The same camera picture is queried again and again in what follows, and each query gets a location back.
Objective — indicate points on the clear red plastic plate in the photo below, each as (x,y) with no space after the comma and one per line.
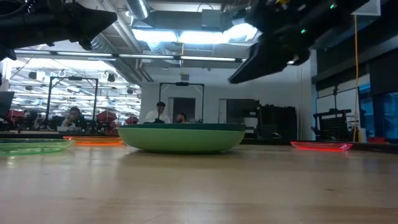
(321,146)

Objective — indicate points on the small grey wall vent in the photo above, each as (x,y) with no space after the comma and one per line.
(184,77)

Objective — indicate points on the red box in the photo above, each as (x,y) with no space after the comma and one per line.
(377,140)

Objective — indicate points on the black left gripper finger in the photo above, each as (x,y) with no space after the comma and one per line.
(99,21)

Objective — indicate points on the white bottle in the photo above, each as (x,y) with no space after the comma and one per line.
(362,135)

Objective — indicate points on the person in white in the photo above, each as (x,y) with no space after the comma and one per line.
(157,116)

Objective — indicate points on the long ceiling light bar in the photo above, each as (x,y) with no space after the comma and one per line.
(146,56)

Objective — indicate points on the light green plastic plate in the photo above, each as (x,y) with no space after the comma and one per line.
(182,141)

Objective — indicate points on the black hanging spotlight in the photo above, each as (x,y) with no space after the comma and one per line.
(111,77)
(130,91)
(32,75)

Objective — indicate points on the black cabinet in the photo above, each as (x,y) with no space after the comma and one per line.
(278,123)

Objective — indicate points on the narrow black rig frame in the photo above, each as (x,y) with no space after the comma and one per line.
(182,83)

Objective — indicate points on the grey ceiling air unit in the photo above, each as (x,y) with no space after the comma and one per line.
(213,18)

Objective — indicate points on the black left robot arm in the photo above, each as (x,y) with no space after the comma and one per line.
(9,25)

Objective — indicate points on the clear orange plastic plate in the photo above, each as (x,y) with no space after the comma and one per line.
(93,140)

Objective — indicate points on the dark door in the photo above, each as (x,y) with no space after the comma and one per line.
(184,107)

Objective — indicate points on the clear green plastic plate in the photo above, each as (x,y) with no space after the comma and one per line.
(31,147)

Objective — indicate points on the round silver duct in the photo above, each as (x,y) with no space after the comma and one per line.
(138,8)

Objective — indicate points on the red chair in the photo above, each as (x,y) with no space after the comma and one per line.
(132,120)
(106,118)
(15,115)

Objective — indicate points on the dark shelf unit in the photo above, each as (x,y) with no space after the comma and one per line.
(242,109)

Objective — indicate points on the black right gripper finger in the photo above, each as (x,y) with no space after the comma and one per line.
(261,62)

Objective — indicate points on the dark monitor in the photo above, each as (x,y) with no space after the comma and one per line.
(6,104)

